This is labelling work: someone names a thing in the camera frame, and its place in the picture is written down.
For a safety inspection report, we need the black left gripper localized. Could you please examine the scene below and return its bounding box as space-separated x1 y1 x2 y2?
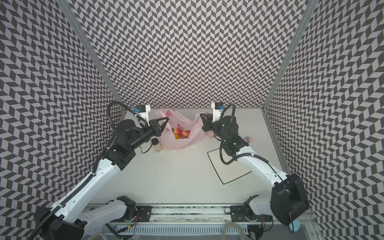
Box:
128 116 170 151

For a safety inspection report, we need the pink plastic bag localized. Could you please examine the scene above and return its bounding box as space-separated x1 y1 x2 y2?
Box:
156 109 206 150

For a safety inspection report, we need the fake strawberry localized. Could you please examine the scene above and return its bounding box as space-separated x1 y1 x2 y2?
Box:
181 130 191 139

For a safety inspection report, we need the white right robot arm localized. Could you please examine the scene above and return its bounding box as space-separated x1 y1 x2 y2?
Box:
200 102 310 232

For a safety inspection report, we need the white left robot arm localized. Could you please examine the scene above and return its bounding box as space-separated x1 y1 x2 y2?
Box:
29 101 169 240

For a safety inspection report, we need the pink small box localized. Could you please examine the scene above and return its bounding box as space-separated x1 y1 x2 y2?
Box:
206 131 215 139

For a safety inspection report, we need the small jar black lid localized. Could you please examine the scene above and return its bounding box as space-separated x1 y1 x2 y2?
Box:
151 138 163 153

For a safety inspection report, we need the purple small toy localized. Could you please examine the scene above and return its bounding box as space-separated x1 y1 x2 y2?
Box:
243 136 253 143

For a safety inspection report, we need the white mat black border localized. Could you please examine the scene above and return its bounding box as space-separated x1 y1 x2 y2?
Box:
207 149 251 185

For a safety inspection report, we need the clear tube loop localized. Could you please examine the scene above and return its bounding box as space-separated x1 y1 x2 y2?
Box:
221 222 251 240

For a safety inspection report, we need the light blue round cap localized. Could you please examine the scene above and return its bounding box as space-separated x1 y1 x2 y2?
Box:
289 219 301 234

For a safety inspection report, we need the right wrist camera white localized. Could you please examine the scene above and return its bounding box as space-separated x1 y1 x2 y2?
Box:
211 102 225 122

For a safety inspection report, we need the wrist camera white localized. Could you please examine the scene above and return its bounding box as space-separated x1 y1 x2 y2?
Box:
134 105 151 123
211 102 225 122

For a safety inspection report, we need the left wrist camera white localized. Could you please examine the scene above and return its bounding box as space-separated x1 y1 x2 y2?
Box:
134 105 151 123

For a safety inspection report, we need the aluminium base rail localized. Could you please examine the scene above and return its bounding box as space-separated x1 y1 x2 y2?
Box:
86 203 319 229

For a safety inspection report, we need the aluminium corner post left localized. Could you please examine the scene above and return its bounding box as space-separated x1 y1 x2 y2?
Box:
56 0 123 102

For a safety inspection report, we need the aluminium corner post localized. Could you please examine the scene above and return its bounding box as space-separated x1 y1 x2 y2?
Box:
56 0 123 102
262 0 319 112

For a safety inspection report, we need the aluminium corner post right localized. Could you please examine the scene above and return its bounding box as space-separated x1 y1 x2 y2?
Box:
262 0 319 112

